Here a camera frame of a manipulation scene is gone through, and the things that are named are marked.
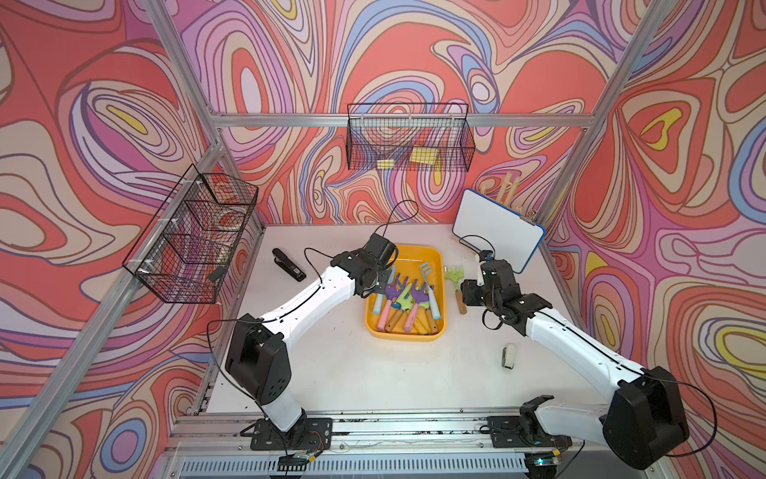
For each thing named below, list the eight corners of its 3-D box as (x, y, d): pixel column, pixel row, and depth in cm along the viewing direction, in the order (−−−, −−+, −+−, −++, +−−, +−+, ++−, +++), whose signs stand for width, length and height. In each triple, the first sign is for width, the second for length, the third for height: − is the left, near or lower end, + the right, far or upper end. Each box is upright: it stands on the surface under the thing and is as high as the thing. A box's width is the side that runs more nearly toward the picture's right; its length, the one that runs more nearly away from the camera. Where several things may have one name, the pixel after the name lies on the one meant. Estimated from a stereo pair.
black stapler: (274, 261, 111) (269, 251, 107) (281, 257, 113) (276, 247, 108) (297, 284, 105) (293, 274, 100) (304, 279, 106) (300, 269, 101)
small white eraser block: (502, 368, 85) (506, 364, 83) (502, 347, 90) (505, 342, 87) (512, 371, 85) (516, 366, 82) (511, 349, 89) (516, 344, 86)
